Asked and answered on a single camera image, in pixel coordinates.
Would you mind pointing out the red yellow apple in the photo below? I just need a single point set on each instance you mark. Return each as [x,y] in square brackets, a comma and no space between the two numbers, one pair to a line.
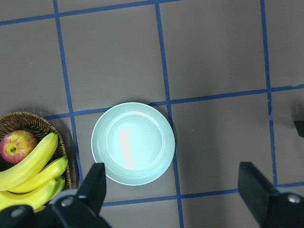
[17,145]

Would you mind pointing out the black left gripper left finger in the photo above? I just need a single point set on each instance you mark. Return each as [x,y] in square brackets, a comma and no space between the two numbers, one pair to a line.
[80,208]

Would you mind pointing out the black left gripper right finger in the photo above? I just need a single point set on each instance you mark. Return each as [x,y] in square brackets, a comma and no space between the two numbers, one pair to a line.
[271,206]

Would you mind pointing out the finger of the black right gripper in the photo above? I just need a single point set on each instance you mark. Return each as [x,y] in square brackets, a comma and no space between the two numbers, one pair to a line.
[299,125]

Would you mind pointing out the brown wicker basket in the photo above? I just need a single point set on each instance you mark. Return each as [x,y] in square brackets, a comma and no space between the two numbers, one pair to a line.
[35,128]

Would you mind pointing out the yellow banana bunch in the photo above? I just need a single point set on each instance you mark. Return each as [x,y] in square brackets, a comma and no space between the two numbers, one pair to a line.
[36,179]

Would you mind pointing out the pale green plate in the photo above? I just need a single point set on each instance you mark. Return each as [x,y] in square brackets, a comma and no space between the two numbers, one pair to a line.
[135,142]

